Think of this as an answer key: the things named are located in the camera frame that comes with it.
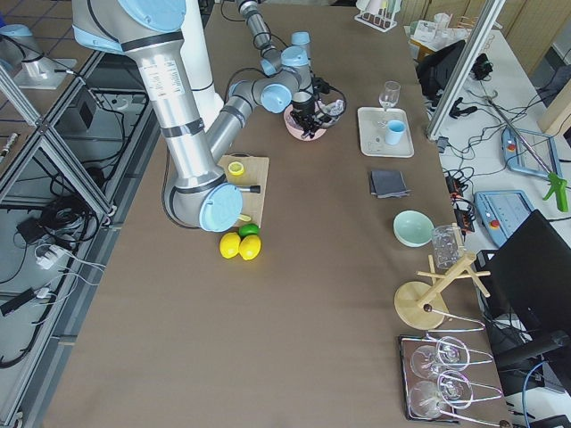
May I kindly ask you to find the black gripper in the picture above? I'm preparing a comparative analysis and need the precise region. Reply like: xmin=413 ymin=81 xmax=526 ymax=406
xmin=311 ymin=76 xmax=331 ymax=100
xmin=289 ymin=95 xmax=320 ymax=134

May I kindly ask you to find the clear ice cubes pile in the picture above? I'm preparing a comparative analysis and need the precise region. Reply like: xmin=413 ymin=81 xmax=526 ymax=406
xmin=318 ymin=99 xmax=345 ymax=123

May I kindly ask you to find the light blue cup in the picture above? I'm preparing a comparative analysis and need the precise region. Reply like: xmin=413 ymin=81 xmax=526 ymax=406
xmin=385 ymin=119 xmax=406 ymax=145

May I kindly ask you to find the white cup rack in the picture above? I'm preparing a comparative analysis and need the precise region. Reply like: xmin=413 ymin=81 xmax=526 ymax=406
xmin=354 ymin=0 xmax=401 ymax=32

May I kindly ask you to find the cardboard cup box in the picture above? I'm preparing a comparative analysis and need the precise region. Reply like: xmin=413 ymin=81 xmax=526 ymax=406
xmin=410 ymin=12 xmax=468 ymax=62

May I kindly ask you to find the wooden cup tree stand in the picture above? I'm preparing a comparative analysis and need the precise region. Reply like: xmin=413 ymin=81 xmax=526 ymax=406
xmin=394 ymin=241 xmax=491 ymax=331

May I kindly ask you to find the pink bowl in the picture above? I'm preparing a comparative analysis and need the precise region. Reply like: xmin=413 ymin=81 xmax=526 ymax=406
xmin=283 ymin=99 xmax=346 ymax=141

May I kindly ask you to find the clear wine glass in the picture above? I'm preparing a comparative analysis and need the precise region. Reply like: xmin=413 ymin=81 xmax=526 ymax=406
xmin=378 ymin=80 xmax=401 ymax=128

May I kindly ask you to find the wooden cutting board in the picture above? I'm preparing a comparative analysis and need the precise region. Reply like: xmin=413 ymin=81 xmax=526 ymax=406
xmin=219 ymin=155 xmax=269 ymax=226

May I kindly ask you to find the cream rabbit tray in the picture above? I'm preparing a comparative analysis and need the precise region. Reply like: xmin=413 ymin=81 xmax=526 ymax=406
xmin=357 ymin=107 xmax=414 ymax=158

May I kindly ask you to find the half lemon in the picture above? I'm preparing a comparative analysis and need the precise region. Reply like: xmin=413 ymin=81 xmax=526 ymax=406
xmin=228 ymin=160 xmax=245 ymax=177

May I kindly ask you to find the steel muddler black tip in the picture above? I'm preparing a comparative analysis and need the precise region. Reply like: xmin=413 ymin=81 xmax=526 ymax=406
xmin=238 ymin=185 xmax=261 ymax=193

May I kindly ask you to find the grey folded cloth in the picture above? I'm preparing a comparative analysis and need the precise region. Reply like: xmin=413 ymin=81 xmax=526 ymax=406
xmin=369 ymin=169 xmax=410 ymax=199

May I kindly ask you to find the green lime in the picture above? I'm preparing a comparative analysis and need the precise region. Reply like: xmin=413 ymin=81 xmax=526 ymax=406
xmin=238 ymin=223 xmax=260 ymax=238

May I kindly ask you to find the yellow lemon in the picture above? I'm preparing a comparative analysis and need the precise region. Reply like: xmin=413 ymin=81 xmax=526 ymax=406
xmin=238 ymin=235 xmax=261 ymax=260
xmin=219 ymin=232 xmax=242 ymax=259

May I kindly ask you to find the green bowl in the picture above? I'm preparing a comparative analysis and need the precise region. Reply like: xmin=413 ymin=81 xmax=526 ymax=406
xmin=393 ymin=210 xmax=434 ymax=248

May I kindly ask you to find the blue teach pendant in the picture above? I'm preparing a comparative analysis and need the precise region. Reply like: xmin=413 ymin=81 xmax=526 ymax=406
xmin=501 ymin=126 xmax=563 ymax=180
xmin=474 ymin=190 xmax=534 ymax=247

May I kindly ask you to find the green reach grabber tool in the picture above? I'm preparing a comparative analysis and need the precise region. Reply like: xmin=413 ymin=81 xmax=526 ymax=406
xmin=468 ymin=90 xmax=568 ymax=212

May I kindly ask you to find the black monitor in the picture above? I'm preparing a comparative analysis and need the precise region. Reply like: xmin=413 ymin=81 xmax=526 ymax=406
xmin=476 ymin=210 xmax=570 ymax=349

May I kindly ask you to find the upturned wine glass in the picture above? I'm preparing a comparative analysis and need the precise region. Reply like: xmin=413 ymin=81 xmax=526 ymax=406
xmin=408 ymin=369 xmax=505 ymax=423
xmin=410 ymin=336 xmax=493 ymax=380

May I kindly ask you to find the aluminium frame post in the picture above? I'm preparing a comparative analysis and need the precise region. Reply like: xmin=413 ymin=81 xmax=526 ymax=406
xmin=426 ymin=0 xmax=505 ymax=141

